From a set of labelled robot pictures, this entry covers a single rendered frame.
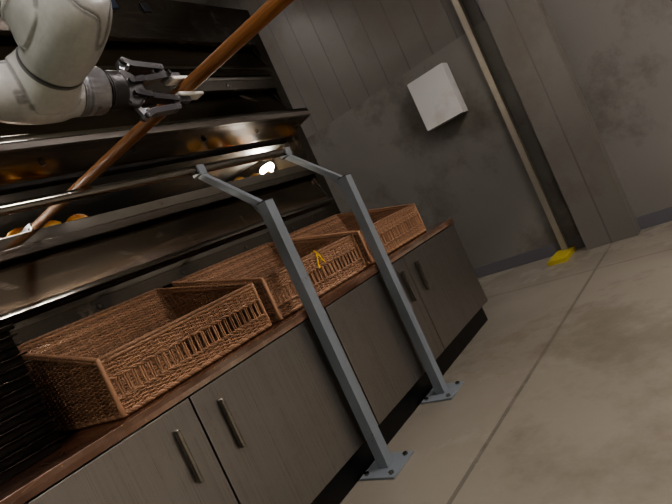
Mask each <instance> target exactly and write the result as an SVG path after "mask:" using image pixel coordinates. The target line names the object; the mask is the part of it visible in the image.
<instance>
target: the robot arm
mask: <svg viewBox="0 0 672 504"><path fill-rule="evenodd" d="M0 3H1V7H0V14H1V17H2V18H3V19H4V20H5V22H6V23H7V25H8V27H9V29H10V30H11V32H12V34H13V37H14V40H15V42H16V43H17V45H18V46H17V47H16V49H15V50H14V51H13V52H12V53H10V54H9V55H8V56H6V58H5V60H1V61H0V122H1V123H7V124H16V125H43V124H53V123H59V122H64V121H66V120H69V119H71V118H76V117H79V118H81V117H86V116H100V115H104V114H106V113H107V112H108V111H116V110H125V109H129V110H132V111H136V112H137V113H138V114H139V115H140V116H141V118H140V120H141V121H142V122H146V121H147V120H148V119H150V118H154V117H159V116H164V115H169V114H174V113H176V112H177V111H178V110H180V109H181V108H182V105H181V104H188V103H189V102H190V101H191V100H198V99H199V98H200V97H201V96H202V95H203V94H204V92H203V91H178V92H177V93H176V94H175V95H174V94H165V93H157V92H152V91H151V90H146V89H145V88H144V86H147V85H152V84H157V83H162V82H164V81H165V82H164V84H165V85H166V86H170V85H179V84H180V83H181V82H182V81H183V80H184V79H185V78H186V77H187V76H181V75H180V73H177V72H174V73H173V72H171V71H170V70H167V71H165V70H164V66H163V65H162V64H159V63H151V62H142V61H133V60H130V59H127V58H125V57H120V58H119V60H118V61H117V62H116V63H115V66H116V67H117V70H102V69H101V68H99V67H97V66H95V65H96V63H97V62H98V60H99V58H100V56H101V54H102V52H103V50H104V47H105V45H106V42H107V40H108V37H109V34H110V30H111V25H112V17H113V10H112V3H111V0H0ZM129 72H133V73H144V74H149V75H137V76H134V75H133V74H131V73H129ZM147 103H152V104H162V105H163V106H157V107H153V108H151V109H150V108H149V107H148V108H142V107H141V106H142V104H147Z"/></svg>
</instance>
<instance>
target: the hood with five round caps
mask: <svg viewBox="0 0 672 504"><path fill-rule="evenodd" d="M111 3H112V10H113V17H112V25H111V30H110V34H109V37H108V40H107V41H114V42H135V43H156V44H177V45H198V46H220V45H221V44H222V43H223V42H224V41H225V40H226V39H227V38H228V37H230V36H231V35H232V34H233V33H234V32H235V31H236V30H237V29H238V28H239V27H240V26H241V25H242V24H243V23H244V22H245V21H244V19H243V17H242V15H241V12H240V10H239V9H233V8H225V7H217V6H210V5H202V4H195V3H187V2H179V1H172V0H111ZM0 36H8V37H13V34H12V32H11V30H10V29H9V27H8V25H7V23H6V22H5V20H4V19H3V18H2V17H1V14H0ZM254 45H255V43H254V41H253V39H251V40H250V41H248V42H247V43H246V44H245V45H244V46H243V47H242V48H251V47H253V46H254Z"/></svg>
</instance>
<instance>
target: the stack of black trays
mask: <svg viewBox="0 0 672 504"><path fill-rule="evenodd" d="M14 328H15V327H14V325H13V324H10V325H7V326H4V327H2V328H0V385H1V386H0V485H1V484H3V483H5V482H6V481H8V480H10V479H11V478H13V477H15V476H16V475H18V474H19V473H21V472H23V471H24V470H26V469H28V468H29V467H31V466H33V465H34V464H36V463H37V462H39V461H41V460H42V459H44V458H46V457H47V456H49V455H51V454H52V453H54V452H55V451H57V450H59V449H60V448H62V444H61V442H60V439H62V438H63V437H65V435H62V436H59V434H58V432H57V430H58V429H60V428H61V427H63V426H58V427H56V425H55V423H54V421H53V420H55V419H56V418H58V417H59V416H55V417H52V418H50V416H49V414H48V411H50V410H52V409H53V408H49V409H46V408H45V406H44V402H46V401H48V400H49V398H48V399H45V400H42V396H41V394H40V393H39V392H41V391H43V390H45V389H46V388H43V389H41V390H38V391H37V388H36V386H35V384H34V383H36V382H38V381H40V380H41V379H38V380H36V381H34V382H32V383H31V379H30V377H29V375H30V374H32V373H34V372H35V371H32V372H30V373H28V369H27V367H26V364H28V363H30V362H31V360H30V361H28V362H25V363H24V360H23V358H22V355H24V354H26V353H28V352H27V351H26V352H24V353H22V354H19V353H20V352H19V350H18V347H17V346H18V345H20V344H22V343H23V342H20V343H17V344H15V343H14V341H13V339H12V337H14V336H16V335H17V334H18V333H15V334H13V335H11V334H10V332H9V331H11V330H12V329H14ZM14 344H15V345H14ZM18 354H19V355H18ZM16 355H17V356H16ZM14 356H15V357H14ZM26 373H28V374H26ZM24 374H26V375H24ZM22 375H23V376H22ZM20 376H21V377H20ZM17 377H19V378H17ZM15 378H17V379H15ZM13 379H15V380H13ZM11 380H12V381H11ZM9 381H10V382H9ZM7 382H8V383H7ZM4 383H6V384H4ZM2 384H4V385H2ZM41 400H42V401H41Z"/></svg>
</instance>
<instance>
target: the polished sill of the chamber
mask: <svg viewBox="0 0 672 504"><path fill-rule="evenodd" d="M306 170H309V169H307V168H304V167H302V166H300V165H296V166H292V167H288V168H284V169H280V170H276V171H272V172H268V173H264V174H259V175H255V176H251V177H247V178H243V179H239V180H235V181H231V182H227V183H228V184H230V185H232V186H234V187H237V188H242V187H245V186H249V185H253V184H257V183H260V182H264V181H268V180H272V179H276V178H279V177H283V176H287V175H291V174H294V173H298V172H302V171H306ZM223 192H224V191H222V190H220V189H218V188H216V187H214V186H211V187H207V188H203V189H199V190H194V191H190V192H186V193H182V194H178V195H174V196H170V197H166V198H162V199H158V200H154V201H150V202H146V203H142V204H138V205H134V206H129V207H125V208H121V209H117V210H113V211H109V212H105V213H101V214H97V215H93V216H89V217H85V218H81V219H77V220H73V221H69V222H64V223H60V224H56V225H52V226H48V227H44V228H40V229H36V230H32V231H28V232H24V233H20V234H16V235H12V236H8V237H4V238H0V251H4V250H8V249H12V248H15V247H19V246H23V245H27V244H31V243H34V242H38V241H42V240H46V239H49V238H53V237H57V236H61V235H64V234H68V233H72V232H76V231H80V230H83V229H87V228H91V227H95V226H98V225H102V224H106V223H110V222H113V221H117V220H121V219H125V218H129V217H132V216H136V215H140V214H144V213H147V212H151V211H155V210H159V209H162V208H166V207H170V206H174V205H178V204H181V203H185V202H189V201H193V200H196V199H200V198H204V197H208V196H211V195H215V194H219V193H223Z"/></svg>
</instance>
